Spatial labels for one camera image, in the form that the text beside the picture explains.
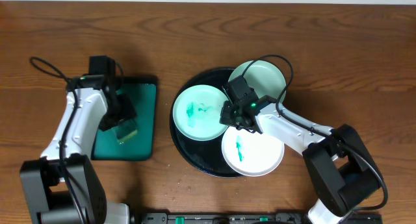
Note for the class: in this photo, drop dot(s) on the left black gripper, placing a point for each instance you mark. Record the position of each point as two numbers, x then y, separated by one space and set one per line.
120 117

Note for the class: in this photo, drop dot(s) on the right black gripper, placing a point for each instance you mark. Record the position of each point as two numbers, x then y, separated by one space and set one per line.
228 114

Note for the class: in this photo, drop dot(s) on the green yellow sponge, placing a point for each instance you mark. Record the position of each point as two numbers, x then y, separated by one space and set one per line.
125 131

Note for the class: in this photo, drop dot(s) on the pale green plate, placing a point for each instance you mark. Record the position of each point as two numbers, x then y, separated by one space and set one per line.
262 78

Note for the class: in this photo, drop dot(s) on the mint plate with green smear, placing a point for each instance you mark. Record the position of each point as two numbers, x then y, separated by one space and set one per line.
196 112

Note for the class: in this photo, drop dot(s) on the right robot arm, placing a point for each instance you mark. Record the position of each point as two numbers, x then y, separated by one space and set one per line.
341 168

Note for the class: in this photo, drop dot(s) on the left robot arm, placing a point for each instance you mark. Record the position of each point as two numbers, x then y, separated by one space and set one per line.
62 186

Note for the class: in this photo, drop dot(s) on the black tray with green water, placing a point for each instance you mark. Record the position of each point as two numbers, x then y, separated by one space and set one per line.
142 92

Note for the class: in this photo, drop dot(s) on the round black tray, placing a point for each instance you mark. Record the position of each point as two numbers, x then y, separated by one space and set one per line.
205 156

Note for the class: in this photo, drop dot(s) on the white plate with green stain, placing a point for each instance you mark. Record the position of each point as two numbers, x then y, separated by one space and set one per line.
251 154

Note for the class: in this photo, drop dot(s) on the black rail at table edge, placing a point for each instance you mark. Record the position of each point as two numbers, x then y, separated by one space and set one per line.
163 218

